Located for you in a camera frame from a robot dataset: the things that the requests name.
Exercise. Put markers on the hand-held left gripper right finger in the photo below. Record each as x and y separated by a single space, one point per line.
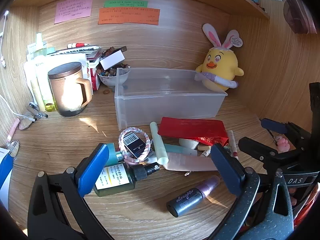
225 170

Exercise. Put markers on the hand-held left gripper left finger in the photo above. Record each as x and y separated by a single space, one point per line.
93 170

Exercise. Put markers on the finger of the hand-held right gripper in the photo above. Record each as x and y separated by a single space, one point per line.
273 126
257 150

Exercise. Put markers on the dark green spray bottle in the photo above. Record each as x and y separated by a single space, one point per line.
115 180

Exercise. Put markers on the white clear pen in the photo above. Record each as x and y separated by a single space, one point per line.
232 142

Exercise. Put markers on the teal tape roll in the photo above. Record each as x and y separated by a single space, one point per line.
115 152

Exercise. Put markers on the pink tube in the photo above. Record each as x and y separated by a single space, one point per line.
187 163

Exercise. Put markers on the purple bottle with dark cap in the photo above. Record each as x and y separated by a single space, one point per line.
190 197

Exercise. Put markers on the white round plastic holder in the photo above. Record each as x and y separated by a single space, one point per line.
188 143

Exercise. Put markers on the small black barcode box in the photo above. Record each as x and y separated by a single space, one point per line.
135 145

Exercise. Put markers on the red packet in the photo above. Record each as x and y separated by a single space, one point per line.
192 128

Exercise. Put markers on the pale green tube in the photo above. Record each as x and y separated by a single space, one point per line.
158 145

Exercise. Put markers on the clear plastic storage box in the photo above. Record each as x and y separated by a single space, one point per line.
162 102

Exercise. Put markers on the person's right forearm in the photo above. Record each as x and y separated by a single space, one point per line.
308 207

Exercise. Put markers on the person's right hand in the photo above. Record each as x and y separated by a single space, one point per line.
292 195

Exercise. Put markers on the small pink paw toy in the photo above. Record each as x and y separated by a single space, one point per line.
283 143

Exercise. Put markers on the beige lip balm stick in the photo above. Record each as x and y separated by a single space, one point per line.
204 151

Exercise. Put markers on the silver black nail clipper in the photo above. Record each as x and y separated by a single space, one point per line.
37 111

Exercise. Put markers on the brown ceramic mug with lid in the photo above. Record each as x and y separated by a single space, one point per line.
67 90

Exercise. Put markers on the yellow chick plush toy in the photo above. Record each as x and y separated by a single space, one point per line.
220 60

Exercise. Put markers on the blue white packet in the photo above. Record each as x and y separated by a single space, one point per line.
5 175

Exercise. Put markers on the white ceramic bowl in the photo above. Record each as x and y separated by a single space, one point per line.
107 81

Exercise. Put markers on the red white carton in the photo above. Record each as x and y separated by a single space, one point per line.
94 80

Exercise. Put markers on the pink pen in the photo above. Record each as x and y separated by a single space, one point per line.
13 128

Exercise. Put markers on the cream tube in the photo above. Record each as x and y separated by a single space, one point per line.
37 95

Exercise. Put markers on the white lotion bottle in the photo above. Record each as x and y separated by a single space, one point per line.
43 80

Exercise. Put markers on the white rectangular box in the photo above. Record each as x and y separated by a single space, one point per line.
112 60

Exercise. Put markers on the dark brown object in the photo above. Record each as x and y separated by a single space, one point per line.
297 12

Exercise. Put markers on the stack of paper booklets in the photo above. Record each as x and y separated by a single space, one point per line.
75 51

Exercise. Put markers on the dark brown wooden stick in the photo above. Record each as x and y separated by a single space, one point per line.
121 48

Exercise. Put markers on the red white marker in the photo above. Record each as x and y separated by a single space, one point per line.
76 45

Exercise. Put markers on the white teal carton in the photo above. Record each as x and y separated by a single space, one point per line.
51 50

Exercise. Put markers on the pale green spray bottle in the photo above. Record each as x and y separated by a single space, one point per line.
41 51

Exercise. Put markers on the orange sticky note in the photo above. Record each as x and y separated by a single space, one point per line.
128 16

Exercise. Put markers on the pink sticky note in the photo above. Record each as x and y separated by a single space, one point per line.
73 8

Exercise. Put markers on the green sticky note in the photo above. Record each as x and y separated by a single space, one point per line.
125 4

